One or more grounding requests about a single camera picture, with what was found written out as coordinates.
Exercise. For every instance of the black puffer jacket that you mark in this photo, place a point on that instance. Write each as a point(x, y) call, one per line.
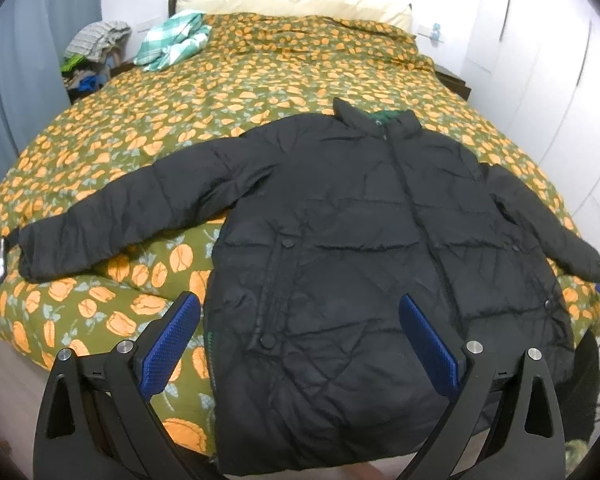
point(355, 235)

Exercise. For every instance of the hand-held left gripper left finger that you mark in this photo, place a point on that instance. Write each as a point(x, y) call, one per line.
point(172, 340)

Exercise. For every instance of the dark wooden headboard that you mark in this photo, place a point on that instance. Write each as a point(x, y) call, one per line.
point(172, 5)

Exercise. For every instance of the dark cloth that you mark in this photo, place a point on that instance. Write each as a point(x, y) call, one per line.
point(587, 385)

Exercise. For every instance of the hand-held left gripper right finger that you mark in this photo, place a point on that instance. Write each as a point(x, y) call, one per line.
point(430, 345)

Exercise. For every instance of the white wardrobe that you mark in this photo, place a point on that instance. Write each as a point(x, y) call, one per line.
point(555, 85)

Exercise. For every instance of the person's camouflage garment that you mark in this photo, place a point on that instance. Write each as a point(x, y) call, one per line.
point(576, 460)

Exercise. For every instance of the green checked cloth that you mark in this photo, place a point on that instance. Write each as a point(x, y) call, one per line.
point(172, 40)

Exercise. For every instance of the dark bedside table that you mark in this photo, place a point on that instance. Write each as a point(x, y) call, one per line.
point(457, 82)

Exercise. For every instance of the pile of mixed clothes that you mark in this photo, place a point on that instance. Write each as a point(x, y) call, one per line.
point(97, 40)

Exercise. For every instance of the cream pillow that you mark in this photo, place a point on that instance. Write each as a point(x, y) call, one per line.
point(330, 10)

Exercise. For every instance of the blue-grey curtain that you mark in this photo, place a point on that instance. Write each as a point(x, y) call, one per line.
point(25, 60)

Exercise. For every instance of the orange print green duvet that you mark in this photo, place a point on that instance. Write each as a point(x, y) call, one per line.
point(280, 70)

